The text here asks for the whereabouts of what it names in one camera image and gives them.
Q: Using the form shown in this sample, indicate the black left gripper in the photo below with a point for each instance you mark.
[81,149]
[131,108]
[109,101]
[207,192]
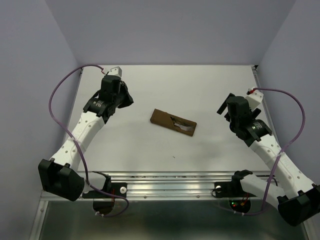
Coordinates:
[129,100]

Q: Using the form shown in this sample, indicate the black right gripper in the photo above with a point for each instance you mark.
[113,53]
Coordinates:
[223,107]

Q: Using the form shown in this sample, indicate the brown cloth napkin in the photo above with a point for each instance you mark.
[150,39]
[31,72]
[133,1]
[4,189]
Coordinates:
[162,119]

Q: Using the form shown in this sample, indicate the silver fork dark handle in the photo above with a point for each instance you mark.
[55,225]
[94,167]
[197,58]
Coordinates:
[184,128]

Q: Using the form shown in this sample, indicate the silver knife dark handle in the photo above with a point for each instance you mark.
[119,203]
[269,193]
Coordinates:
[181,122]

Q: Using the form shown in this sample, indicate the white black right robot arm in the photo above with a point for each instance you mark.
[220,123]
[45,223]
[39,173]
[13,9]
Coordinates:
[296,197]

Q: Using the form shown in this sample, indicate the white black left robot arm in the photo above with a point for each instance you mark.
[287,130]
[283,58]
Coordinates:
[59,175]

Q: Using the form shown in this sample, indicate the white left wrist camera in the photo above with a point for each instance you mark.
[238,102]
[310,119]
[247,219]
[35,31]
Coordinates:
[115,71]

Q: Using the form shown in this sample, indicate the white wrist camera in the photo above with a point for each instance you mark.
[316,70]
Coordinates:
[254,98]
[115,71]

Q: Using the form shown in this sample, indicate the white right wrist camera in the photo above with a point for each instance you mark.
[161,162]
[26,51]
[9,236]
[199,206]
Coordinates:
[254,98]

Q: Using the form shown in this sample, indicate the aluminium rail frame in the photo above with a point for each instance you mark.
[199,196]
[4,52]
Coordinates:
[161,166]

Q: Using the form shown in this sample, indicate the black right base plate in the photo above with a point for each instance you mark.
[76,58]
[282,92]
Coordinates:
[228,189]

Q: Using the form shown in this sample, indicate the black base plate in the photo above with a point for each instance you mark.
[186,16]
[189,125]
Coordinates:
[117,188]
[228,189]

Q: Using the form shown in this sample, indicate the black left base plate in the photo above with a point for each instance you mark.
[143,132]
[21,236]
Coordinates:
[117,188]

